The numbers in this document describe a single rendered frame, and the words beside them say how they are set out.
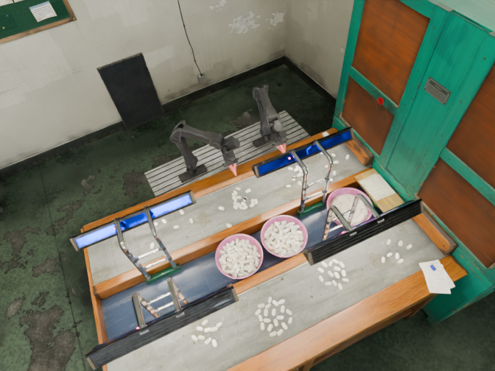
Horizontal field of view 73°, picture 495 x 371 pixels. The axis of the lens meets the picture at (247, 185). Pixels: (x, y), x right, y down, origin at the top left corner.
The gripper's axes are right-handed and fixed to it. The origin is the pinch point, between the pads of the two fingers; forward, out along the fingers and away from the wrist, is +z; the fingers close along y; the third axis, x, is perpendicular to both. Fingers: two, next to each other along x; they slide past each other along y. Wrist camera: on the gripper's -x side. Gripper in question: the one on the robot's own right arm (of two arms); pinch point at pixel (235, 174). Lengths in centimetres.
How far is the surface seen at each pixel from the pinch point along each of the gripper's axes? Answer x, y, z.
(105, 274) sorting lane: -6, -91, 25
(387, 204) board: -29, 72, 49
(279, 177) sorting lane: 4.9, 27.1, 13.1
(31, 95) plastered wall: 125, -123, -130
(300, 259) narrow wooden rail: -33, 10, 55
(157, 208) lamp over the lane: -31, -49, 0
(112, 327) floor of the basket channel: -19, -95, 50
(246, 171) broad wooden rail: 11.5, 9.5, 1.1
